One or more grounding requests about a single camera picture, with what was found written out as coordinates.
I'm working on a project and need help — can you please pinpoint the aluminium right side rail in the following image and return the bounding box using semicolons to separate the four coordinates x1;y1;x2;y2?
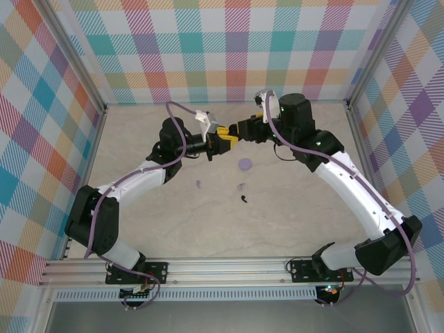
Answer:
345;103;396;257

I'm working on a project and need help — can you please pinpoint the aluminium left side rail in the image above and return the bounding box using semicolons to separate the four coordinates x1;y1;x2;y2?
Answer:
59;105;109;262

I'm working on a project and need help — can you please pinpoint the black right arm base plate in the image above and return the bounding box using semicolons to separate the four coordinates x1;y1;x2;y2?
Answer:
289;259;355;284

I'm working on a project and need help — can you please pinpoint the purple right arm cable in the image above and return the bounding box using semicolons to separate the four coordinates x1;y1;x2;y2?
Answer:
262;92;417;308

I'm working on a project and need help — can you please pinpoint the aluminium right frame post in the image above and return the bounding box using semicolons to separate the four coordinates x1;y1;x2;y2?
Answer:
345;0;414;111

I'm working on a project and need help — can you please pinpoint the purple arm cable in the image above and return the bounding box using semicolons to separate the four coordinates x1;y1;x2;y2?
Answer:
84;101;200;311
262;92;417;308

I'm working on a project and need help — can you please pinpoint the aluminium frame post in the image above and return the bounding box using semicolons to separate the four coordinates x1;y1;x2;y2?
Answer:
345;0;414;111
33;0;108;117

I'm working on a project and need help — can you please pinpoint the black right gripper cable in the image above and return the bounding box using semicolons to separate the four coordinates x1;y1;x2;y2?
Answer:
273;142;296;162

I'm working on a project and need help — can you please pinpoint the aluminium mounting rail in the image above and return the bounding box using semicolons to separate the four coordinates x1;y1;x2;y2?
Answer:
37;255;421;287

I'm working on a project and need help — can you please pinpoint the slotted grey cable duct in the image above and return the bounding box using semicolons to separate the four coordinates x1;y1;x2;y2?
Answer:
54;286;318;302

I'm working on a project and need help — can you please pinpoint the grey metal shelf panel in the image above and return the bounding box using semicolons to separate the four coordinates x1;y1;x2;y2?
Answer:
44;300;417;333

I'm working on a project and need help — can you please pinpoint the aluminium left frame post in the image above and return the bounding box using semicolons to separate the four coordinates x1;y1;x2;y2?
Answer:
33;0;108;117

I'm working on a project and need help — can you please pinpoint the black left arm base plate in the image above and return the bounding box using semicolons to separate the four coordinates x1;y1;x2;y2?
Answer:
105;260;170;286

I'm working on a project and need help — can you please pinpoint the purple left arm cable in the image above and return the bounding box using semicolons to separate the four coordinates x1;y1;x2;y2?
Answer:
84;101;200;311

